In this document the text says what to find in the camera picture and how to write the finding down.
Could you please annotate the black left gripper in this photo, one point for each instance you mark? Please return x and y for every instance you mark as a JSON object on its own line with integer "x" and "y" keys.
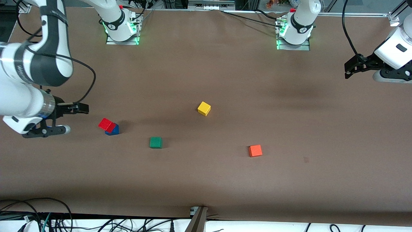
{"x": 368, "y": 62}

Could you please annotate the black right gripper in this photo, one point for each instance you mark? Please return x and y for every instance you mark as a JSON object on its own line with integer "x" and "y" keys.
{"x": 61, "y": 109}

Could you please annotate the red wooden cube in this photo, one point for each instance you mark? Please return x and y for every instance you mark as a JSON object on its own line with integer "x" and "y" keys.
{"x": 106, "y": 125}

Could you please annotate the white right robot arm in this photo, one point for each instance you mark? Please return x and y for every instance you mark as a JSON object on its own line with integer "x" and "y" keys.
{"x": 19, "y": 96}

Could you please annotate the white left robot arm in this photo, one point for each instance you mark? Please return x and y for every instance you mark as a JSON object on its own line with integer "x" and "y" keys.
{"x": 396, "y": 48}

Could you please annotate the blue wooden cube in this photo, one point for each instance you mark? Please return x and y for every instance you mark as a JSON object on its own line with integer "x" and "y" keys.
{"x": 115, "y": 130}

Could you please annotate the green wooden cube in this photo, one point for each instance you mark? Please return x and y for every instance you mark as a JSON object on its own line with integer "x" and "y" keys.
{"x": 155, "y": 142}

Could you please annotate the yellow wooden cube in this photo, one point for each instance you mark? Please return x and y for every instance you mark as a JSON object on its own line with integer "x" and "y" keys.
{"x": 203, "y": 108}

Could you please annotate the orange wooden cube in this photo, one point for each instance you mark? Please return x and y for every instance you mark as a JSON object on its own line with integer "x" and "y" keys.
{"x": 255, "y": 150}

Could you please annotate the brown paper table cover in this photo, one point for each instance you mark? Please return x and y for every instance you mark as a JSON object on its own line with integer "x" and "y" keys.
{"x": 206, "y": 180}

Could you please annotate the white power strip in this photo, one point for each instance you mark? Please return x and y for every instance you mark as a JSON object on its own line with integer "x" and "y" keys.
{"x": 210, "y": 4}

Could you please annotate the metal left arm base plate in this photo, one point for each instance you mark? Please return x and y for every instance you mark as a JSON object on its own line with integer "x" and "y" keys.
{"x": 305, "y": 48}

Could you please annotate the metal corner bracket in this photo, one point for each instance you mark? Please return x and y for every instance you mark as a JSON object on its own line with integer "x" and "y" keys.
{"x": 394, "y": 20}
{"x": 23, "y": 9}

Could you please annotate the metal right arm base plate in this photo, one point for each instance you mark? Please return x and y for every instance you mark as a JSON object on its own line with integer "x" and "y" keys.
{"x": 111, "y": 42}

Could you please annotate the aluminium profile post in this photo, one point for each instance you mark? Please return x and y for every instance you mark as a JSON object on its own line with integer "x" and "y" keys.
{"x": 197, "y": 220}

